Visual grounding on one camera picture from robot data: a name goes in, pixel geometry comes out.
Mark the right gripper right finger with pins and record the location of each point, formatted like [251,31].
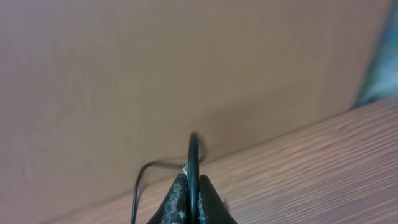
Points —
[211,207]

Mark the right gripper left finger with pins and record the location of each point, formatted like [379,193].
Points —
[173,209]

